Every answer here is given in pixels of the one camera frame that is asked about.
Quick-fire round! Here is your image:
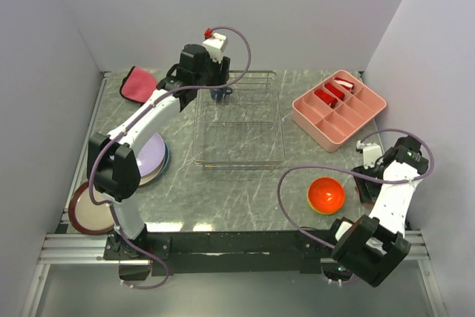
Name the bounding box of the dark blue mug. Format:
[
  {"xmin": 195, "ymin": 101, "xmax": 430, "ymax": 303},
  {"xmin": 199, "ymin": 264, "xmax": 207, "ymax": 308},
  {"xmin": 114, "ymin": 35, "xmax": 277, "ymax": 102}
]
[{"xmin": 209, "ymin": 87, "xmax": 233, "ymax": 102}]

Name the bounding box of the orange bowl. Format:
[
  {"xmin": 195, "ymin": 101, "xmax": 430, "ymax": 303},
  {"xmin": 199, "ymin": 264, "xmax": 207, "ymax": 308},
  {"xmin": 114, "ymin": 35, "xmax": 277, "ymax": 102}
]
[{"xmin": 307, "ymin": 177, "xmax": 346, "ymax": 208}]

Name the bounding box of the pink compartment tray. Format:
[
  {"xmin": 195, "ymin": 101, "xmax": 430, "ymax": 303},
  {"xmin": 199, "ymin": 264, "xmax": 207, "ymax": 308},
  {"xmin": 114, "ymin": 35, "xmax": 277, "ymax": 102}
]
[{"xmin": 292, "ymin": 70, "xmax": 387, "ymax": 152}]

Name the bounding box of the wire dish rack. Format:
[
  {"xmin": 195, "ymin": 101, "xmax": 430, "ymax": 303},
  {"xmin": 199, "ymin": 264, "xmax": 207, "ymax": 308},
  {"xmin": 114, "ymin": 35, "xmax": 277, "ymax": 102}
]
[{"xmin": 192, "ymin": 71, "xmax": 285, "ymax": 169}]

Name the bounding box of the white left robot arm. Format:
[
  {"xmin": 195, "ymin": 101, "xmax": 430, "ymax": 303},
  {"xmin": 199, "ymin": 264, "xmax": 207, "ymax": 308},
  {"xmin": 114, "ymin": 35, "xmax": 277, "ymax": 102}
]
[{"xmin": 87, "ymin": 39, "xmax": 230, "ymax": 259}]

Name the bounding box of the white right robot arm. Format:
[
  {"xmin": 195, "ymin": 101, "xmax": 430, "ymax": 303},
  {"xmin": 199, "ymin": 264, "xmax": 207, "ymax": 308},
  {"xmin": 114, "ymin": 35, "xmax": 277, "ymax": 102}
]
[{"xmin": 325, "ymin": 134, "xmax": 430, "ymax": 287}]

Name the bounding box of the yellow-green bowl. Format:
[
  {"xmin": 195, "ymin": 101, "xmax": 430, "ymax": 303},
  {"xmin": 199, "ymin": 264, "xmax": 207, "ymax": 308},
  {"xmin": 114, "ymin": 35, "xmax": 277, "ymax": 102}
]
[{"xmin": 307, "ymin": 198, "xmax": 341, "ymax": 215}]

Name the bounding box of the pink cloth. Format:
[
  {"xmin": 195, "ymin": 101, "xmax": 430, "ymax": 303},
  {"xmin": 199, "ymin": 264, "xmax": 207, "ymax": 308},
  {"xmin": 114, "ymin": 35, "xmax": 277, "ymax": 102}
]
[{"xmin": 119, "ymin": 66, "xmax": 157, "ymax": 105}]

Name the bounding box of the blue plate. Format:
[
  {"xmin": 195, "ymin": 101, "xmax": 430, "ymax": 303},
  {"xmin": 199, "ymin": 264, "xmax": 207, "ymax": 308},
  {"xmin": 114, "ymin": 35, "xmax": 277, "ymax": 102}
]
[{"xmin": 159, "ymin": 143, "xmax": 171, "ymax": 174}]

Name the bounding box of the lavender plate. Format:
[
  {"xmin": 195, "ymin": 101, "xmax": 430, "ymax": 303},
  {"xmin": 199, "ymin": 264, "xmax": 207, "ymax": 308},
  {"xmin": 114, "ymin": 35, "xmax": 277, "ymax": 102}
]
[{"xmin": 136, "ymin": 133, "xmax": 166, "ymax": 177}]

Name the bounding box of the red white item in tray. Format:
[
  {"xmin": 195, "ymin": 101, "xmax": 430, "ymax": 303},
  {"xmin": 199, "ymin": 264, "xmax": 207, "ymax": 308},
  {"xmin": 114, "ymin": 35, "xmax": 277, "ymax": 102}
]
[{"xmin": 335, "ymin": 77, "xmax": 355, "ymax": 94}]

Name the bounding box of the black base beam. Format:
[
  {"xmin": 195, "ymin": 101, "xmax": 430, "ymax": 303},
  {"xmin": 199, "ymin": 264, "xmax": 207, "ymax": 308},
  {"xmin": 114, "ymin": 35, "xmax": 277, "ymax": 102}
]
[{"xmin": 103, "ymin": 230, "xmax": 368, "ymax": 277}]

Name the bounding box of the brown rimmed cream plate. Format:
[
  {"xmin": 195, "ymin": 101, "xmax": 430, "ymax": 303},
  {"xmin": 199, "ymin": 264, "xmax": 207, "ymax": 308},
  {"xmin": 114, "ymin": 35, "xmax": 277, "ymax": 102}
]
[{"xmin": 68, "ymin": 181, "xmax": 114, "ymax": 235}]

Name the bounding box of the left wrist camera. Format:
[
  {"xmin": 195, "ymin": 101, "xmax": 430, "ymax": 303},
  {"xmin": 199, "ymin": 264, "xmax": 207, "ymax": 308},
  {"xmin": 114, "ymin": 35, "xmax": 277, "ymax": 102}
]
[{"xmin": 202, "ymin": 28, "xmax": 228, "ymax": 62}]

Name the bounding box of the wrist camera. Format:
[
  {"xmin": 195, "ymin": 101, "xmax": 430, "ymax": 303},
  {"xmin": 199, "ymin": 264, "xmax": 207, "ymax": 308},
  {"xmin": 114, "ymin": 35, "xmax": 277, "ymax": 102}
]
[
  {"xmin": 202, "ymin": 28, "xmax": 228, "ymax": 62},
  {"xmin": 356, "ymin": 140, "xmax": 383, "ymax": 169}
]

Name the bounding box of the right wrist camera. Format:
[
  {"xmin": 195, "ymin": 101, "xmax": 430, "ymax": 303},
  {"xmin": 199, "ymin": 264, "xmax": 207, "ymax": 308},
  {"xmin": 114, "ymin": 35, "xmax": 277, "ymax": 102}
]
[{"xmin": 356, "ymin": 140, "xmax": 383, "ymax": 169}]

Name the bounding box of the aluminium rail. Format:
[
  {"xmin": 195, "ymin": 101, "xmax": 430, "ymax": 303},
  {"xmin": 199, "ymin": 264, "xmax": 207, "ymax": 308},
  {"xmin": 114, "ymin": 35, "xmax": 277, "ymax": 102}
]
[{"xmin": 36, "ymin": 230, "xmax": 430, "ymax": 266}]

